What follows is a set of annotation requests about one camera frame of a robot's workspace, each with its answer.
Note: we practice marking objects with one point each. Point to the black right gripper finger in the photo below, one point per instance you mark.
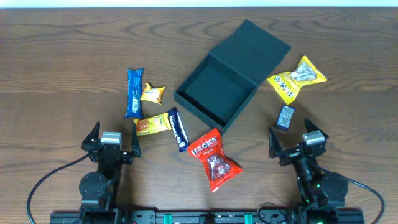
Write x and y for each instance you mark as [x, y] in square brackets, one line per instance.
[311, 127]
[274, 145]

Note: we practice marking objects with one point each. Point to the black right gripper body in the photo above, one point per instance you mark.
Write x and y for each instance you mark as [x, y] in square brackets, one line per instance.
[290, 156]

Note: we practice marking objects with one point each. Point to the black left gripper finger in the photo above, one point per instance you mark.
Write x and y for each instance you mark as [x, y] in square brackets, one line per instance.
[93, 135]
[135, 147]

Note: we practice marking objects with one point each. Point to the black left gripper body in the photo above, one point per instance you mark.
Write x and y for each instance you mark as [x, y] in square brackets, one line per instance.
[110, 152]

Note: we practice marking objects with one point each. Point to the dark blue Cadbury chocolate bar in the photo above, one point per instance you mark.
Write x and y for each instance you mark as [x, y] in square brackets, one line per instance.
[178, 129]

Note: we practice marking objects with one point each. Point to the yellow Hacks candy bag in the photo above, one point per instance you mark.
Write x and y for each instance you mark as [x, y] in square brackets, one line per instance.
[288, 84]

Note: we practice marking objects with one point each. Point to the red Hacks candy bag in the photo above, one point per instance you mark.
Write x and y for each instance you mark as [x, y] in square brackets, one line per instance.
[209, 150]

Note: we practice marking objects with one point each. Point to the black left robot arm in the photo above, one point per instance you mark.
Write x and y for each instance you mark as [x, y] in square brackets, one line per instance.
[99, 189]

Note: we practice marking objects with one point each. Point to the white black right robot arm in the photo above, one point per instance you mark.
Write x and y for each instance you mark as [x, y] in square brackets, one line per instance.
[322, 192]

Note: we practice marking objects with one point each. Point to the small dark blue box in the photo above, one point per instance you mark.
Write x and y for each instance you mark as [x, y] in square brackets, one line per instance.
[285, 117]

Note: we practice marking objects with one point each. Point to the yellow orange snack packet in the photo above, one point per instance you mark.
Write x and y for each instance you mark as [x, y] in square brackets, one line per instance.
[152, 125]

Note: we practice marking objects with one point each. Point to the long blue snack bar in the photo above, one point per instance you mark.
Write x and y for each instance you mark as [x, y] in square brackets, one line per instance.
[134, 92]

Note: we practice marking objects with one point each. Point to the small yellow candy packet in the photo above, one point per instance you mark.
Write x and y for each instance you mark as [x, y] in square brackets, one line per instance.
[152, 94]

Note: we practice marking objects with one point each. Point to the dark green open box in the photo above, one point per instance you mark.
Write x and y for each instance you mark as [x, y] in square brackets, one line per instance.
[226, 80]

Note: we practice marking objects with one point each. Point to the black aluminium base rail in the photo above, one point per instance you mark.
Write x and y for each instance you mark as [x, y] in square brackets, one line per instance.
[246, 217]

